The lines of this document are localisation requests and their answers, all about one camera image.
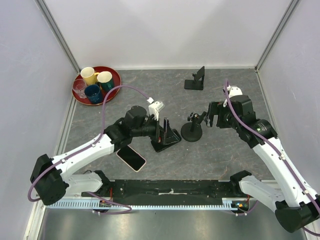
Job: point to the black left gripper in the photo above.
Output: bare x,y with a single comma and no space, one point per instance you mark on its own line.
157,127

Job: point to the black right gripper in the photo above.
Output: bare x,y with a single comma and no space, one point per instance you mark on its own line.
216,108

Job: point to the black smartphone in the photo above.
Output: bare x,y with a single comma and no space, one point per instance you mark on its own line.
173,137

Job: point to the black round-base phone stand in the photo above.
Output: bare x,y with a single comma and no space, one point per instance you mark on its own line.
192,130

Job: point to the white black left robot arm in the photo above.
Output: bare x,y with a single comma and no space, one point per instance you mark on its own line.
53,177

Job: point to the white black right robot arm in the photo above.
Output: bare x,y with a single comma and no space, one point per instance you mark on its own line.
296,204

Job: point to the black angled desk phone stand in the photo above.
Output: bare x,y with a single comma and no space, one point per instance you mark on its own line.
197,83

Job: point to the pink-cased smartphone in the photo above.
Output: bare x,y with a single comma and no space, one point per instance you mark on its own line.
131,158

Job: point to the green mug white inside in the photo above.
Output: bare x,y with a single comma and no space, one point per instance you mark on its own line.
106,81

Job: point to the dark blue mug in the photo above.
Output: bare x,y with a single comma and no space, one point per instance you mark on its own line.
94,94

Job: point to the red round tray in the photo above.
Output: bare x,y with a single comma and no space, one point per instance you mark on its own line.
95,83

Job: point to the yellow mug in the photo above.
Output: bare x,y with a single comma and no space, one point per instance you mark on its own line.
89,75

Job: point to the clear drinking glass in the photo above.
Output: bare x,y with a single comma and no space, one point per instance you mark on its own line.
79,86

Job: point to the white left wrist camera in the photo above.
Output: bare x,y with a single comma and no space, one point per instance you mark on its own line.
154,107

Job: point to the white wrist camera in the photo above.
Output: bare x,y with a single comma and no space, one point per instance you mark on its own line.
231,91
154,107

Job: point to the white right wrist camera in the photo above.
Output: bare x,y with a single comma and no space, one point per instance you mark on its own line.
231,91

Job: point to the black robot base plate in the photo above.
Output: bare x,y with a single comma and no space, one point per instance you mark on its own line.
168,192

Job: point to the light blue cable duct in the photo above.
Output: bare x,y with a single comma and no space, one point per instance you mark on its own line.
95,204

